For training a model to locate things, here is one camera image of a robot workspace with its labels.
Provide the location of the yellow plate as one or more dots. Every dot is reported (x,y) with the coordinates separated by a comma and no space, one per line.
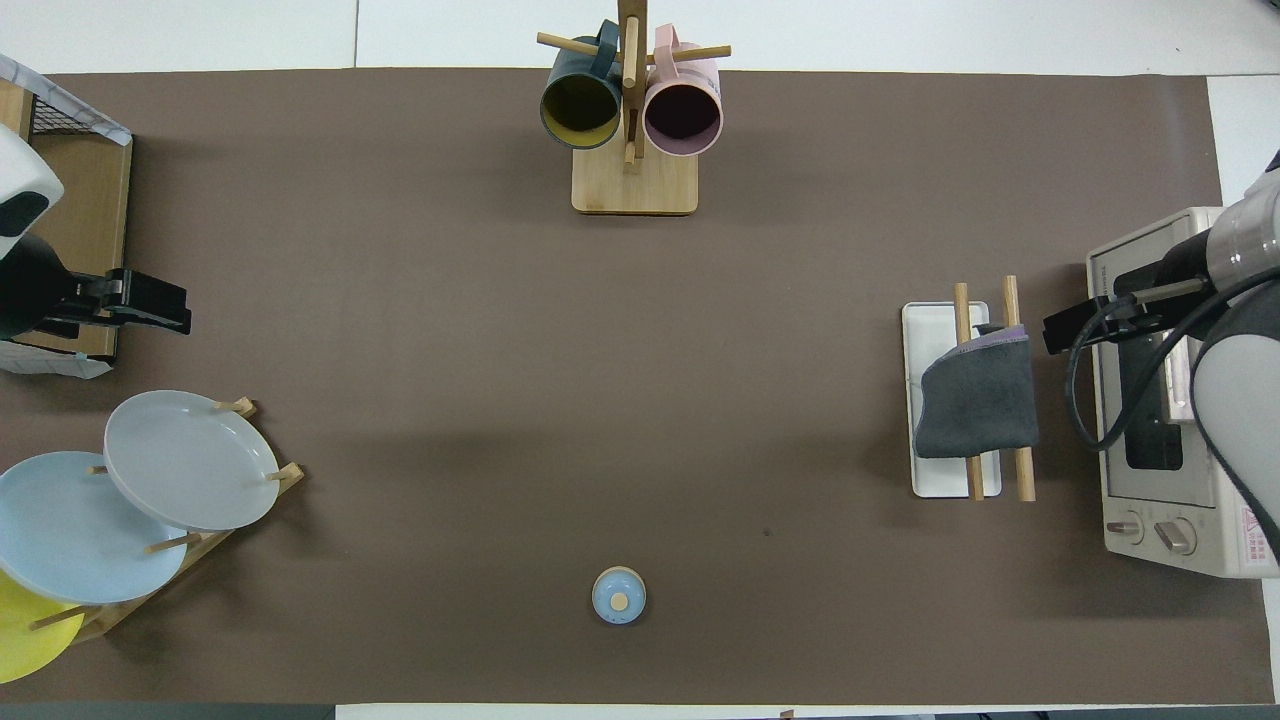
(25,640)

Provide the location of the white towel rack wooden rods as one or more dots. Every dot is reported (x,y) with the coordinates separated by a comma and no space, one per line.
(935,325)

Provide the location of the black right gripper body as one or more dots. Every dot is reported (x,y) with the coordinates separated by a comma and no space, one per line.
(1185,265)

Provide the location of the light blue plate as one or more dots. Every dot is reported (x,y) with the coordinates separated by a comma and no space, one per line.
(70,540)

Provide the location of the purple and grey towel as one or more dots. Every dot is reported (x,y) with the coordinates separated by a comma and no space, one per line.
(975,410)

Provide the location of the blue call bell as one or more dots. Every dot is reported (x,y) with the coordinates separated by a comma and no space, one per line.
(619,597)

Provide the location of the dark teal mug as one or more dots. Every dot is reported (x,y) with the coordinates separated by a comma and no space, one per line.
(582,105)

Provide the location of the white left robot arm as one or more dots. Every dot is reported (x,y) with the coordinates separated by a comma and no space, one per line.
(20,180)

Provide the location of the white toaster oven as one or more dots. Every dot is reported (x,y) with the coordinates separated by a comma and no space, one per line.
(1150,500)

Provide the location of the brown table mat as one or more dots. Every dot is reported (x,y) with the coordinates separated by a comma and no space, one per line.
(500,400)

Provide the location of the grey plate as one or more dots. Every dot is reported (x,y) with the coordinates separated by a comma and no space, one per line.
(190,460)

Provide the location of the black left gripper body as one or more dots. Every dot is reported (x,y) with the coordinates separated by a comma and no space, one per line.
(35,290)

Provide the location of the wooden mug tree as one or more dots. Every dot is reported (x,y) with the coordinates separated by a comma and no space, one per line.
(635,190)

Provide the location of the wooden shelf box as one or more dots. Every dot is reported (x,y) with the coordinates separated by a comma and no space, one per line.
(90,200)

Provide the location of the marbled paper sheet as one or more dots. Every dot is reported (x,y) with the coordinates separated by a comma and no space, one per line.
(60,100)
(60,362)

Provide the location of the wooden plate rack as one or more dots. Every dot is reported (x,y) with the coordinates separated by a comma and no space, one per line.
(120,610)

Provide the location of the pink mug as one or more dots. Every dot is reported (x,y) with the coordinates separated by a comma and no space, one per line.
(683,115)

